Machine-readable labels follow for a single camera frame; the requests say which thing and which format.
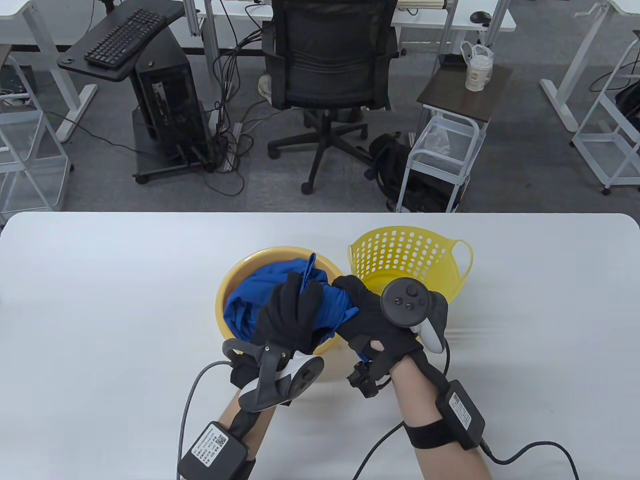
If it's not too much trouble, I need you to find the person's left hand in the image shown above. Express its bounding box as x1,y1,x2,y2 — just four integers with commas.
230,271,325,388

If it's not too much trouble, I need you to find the person's right hand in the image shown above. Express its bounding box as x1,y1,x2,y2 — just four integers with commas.
331,275,426,373

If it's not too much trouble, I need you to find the blue t-shirt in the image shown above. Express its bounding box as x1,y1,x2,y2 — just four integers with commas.
223,252,361,346

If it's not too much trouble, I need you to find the person's right forearm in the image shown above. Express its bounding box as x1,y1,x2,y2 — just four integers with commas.
390,350,493,480

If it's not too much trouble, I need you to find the person's left forearm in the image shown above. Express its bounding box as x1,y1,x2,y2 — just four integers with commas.
215,395,276,480

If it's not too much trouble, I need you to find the dark grey right controller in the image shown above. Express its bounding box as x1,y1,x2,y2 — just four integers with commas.
380,277,449,355

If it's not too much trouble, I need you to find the grey white left controller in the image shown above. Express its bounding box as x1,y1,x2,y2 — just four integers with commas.
222,339,325,413

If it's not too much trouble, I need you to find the yellow round basin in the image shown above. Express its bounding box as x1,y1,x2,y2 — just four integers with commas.
215,246,351,357

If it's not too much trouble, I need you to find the yellow perforated basket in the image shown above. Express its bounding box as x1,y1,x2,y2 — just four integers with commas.
347,226,474,306

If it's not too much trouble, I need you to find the slim black wrist box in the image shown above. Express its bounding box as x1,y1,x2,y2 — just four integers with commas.
435,380,487,451

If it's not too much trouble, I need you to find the black box with white label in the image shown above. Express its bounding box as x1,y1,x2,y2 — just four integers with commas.
177,421,249,480

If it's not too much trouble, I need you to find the black backpack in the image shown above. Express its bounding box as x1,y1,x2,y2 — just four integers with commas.
369,132,471,213

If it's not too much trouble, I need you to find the white power strip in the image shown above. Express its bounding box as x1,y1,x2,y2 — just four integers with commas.
222,122,243,173

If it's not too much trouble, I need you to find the white trolley cart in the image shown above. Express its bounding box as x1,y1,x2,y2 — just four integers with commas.
395,112,487,214

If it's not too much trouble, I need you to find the brown side table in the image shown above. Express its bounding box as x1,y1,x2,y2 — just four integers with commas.
416,64,513,125

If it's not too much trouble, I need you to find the black computer tower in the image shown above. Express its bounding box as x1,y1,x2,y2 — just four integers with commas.
135,25,213,156

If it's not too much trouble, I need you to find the black mesh office chair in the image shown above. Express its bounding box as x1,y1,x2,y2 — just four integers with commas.
260,0,401,196

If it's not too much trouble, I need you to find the white cup in plastic bag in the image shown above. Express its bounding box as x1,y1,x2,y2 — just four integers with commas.
460,41,495,93

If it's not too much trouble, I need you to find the black computer cart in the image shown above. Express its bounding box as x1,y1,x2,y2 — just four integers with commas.
56,0,223,185

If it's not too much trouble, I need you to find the black keyboard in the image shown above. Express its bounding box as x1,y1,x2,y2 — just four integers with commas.
83,7,167,69

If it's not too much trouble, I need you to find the black bag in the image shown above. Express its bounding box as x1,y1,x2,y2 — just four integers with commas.
614,80,640,132

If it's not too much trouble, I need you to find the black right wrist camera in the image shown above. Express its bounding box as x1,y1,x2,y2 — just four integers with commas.
348,361,391,398

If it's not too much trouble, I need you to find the black cable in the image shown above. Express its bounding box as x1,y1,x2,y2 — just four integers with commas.
480,437,581,480
352,420,406,480

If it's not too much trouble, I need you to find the black right wrist strap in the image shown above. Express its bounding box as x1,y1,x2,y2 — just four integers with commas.
404,420,453,450

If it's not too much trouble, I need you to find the grey braided cable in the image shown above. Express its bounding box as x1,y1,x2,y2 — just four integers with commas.
176,361,236,480

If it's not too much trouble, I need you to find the bundle of black cables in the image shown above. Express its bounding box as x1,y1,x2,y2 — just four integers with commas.
200,0,281,198

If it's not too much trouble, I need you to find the white wire rack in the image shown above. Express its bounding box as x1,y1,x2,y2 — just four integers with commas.
570,37,640,196
0,55,71,213

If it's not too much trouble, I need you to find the white desk with aluminium frame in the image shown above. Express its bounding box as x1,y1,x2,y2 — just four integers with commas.
182,0,517,86

